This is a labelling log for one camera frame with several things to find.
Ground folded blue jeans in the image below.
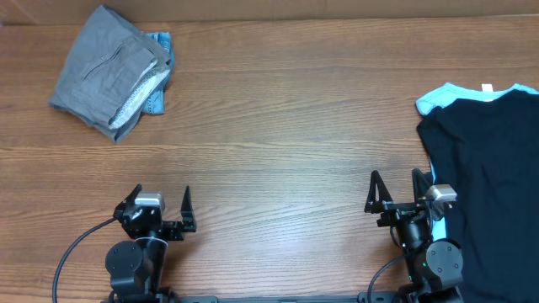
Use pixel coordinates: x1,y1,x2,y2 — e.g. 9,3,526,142
141,31,176,116

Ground folded grey shorts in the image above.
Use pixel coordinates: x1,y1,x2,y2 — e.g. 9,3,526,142
49,5,172,143

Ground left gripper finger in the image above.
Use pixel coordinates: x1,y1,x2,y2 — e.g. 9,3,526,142
180,186,197,232
122,183,142,205

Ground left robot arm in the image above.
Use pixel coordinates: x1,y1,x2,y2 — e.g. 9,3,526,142
105,184,197,302

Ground light blue t-shirt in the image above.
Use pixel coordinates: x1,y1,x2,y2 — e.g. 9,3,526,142
414,82,539,242

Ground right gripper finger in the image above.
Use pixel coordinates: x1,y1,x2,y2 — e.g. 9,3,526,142
412,168,433,203
366,170,393,206

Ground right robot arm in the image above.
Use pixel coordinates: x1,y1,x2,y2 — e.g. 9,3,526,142
364,169,463,302

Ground black t-shirt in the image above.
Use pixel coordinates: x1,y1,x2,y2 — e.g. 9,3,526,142
417,90,538,302

